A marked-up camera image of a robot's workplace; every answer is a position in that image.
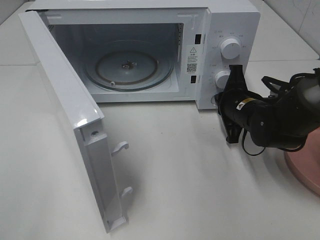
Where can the white microwave door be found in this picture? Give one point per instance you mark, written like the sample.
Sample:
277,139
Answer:
80,116

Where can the round door release button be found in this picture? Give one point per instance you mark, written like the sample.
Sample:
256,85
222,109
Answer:
214,100

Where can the lower white timer knob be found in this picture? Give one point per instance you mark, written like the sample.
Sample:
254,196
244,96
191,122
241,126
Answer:
221,78

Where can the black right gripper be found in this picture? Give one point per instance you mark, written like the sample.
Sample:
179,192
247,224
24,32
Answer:
235,104

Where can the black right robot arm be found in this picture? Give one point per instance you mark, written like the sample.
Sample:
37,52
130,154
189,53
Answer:
282,120

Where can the white microwave oven body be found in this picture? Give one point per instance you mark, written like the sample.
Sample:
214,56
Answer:
190,30

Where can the upper white power knob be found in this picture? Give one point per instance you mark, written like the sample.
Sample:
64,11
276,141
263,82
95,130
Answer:
230,48

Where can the glass microwave turntable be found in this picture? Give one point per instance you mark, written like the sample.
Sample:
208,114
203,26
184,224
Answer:
128,65

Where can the pink round plate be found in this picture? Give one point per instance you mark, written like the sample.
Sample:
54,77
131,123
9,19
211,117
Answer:
305,163

